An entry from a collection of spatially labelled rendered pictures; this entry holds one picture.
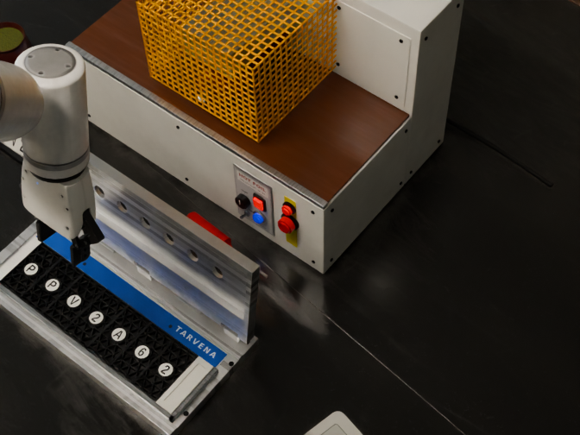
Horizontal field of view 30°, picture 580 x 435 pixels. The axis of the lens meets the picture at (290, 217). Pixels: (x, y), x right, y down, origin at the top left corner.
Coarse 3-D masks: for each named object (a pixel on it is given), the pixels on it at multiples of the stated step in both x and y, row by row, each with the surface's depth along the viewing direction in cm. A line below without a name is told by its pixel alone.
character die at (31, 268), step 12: (36, 252) 178; (48, 252) 178; (24, 264) 176; (36, 264) 176; (48, 264) 177; (12, 276) 175; (24, 276) 176; (36, 276) 176; (12, 288) 174; (24, 288) 174
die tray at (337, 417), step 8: (328, 416) 162; (336, 416) 162; (344, 416) 162; (320, 424) 162; (328, 424) 162; (336, 424) 162; (344, 424) 162; (352, 424) 162; (312, 432) 161; (320, 432) 161; (328, 432) 161; (336, 432) 161; (344, 432) 161; (352, 432) 161; (360, 432) 161
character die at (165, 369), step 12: (168, 348) 167; (180, 348) 167; (156, 360) 166; (168, 360) 166; (180, 360) 166; (192, 360) 166; (144, 372) 165; (156, 372) 165; (168, 372) 165; (180, 372) 166; (132, 384) 164; (144, 384) 164; (156, 384) 164; (168, 384) 164; (156, 396) 163
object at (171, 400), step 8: (200, 360) 166; (192, 368) 165; (200, 368) 165; (208, 368) 165; (184, 376) 164; (192, 376) 164; (200, 376) 164; (176, 384) 164; (184, 384) 164; (192, 384) 163; (168, 392) 163; (176, 392) 163; (184, 392) 163; (160, 400) 162; (168, 400) 162; (176, 400) 162; (168, 408) 161; (176, 408) 161
